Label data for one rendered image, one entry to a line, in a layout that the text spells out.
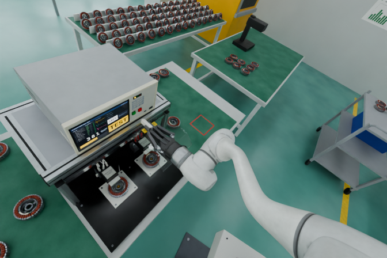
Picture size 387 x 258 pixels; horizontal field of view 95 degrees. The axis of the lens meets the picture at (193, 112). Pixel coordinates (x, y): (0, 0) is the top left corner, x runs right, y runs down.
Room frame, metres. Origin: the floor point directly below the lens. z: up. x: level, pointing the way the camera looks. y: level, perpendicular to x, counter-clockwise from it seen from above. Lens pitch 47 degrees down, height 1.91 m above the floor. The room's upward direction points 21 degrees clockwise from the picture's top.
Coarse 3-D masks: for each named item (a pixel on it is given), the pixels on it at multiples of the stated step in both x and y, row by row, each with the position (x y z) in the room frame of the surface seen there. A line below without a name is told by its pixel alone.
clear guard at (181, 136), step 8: (152, 120) 0.61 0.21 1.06; (160, 120) 0.63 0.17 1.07; (168, 120) 0.65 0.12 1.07; (168, 128) 0.60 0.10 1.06; (176, 128) 0.62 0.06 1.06; (136, 136) 0.47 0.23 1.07; (144, 136) 0.49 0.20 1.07; (152, 136) 0.51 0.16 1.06; (168, 136) 0.54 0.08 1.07; (176, 136) 0.56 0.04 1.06; (184, 136) 0.59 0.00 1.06; (144, 144) 0.45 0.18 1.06; (184, 144) 0.56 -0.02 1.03; (152, 152) 0.42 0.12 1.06; (160, 152) 0.44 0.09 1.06; (160, 160) 0.40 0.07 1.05; (168, 160) 0.43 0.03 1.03
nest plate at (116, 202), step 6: (120, 174) 0.36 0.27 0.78; (102, 186) 0.26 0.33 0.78; (114, 186) 0.29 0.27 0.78; (132, 186) 0.32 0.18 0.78; (102, 192) 0.23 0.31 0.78; (132, 192) 0.29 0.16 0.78; (108, 198) 0.22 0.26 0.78; (114, 198) 0.23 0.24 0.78; (120, 198) 0.24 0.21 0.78; (126, 198) 0.25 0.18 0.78; (114, 204) 0.20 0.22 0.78
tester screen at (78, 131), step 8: (112, 112) 0.43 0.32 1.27; (120, 112) 0.46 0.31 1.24; (96, 120) 0.36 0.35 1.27; (104, 120) 0.39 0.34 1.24; (80, 128) 0.30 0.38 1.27; (88, 128) 0.33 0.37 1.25; (96, 128) 0.35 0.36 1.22; (104, 128) 0.38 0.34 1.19; (80, 136) 0.29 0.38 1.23; (88, 136) 0.32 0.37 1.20; (96, 136) 0.35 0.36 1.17; (80, 144) 0.28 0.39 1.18
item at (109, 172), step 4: (100, 164) 0.35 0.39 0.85; (104, 164) 0.36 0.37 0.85; (108, 164) 0.36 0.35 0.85; (96, 168) 0.32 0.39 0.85; (100, 168) 0.33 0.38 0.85; (108, 168) 0.34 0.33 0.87; (112, 168) 0.34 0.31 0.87; (100, 172) 0.30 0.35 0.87; (104, 172) 0.31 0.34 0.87; (108, 172) 0.32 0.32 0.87; (112, 172) 0.32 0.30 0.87; (116, 172) 0.33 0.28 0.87; (104, 176) 0.29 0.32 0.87; (108, 176) 0.30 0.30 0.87; (112, 176) 0.30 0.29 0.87; (116, 176) 0.32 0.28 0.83; (108, 180) 0.28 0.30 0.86; (112, 180) 0.30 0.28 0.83; (116, 180) 0.30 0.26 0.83; (112, 184) 0.28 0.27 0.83
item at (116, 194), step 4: (120, 176) 0.34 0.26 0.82; (120, 180) 0.32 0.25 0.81; (124, 180) 0.32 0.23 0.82; (108, 184) 0.28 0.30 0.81; (116, 184) 0.29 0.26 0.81; (120, 184) 0.30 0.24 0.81; (124, 184) 0.30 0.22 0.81; (128, 184) 0.31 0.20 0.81; (108, 188) 0.26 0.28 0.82; (112, 188) 0.26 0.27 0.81; (116, 188) 0.27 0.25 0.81; (120, 188) 0.28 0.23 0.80; (124, 188) 0.28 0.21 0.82; (128, 188) 0.30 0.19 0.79; (108, 192) 0.24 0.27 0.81; (112, 192) 0.24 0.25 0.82; (116, 192) 0.25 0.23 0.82; (120, 192) 0.26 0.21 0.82; (124, 192) 0.27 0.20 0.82; (112, 196) 0.23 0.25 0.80; (116, 196) 0.24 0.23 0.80
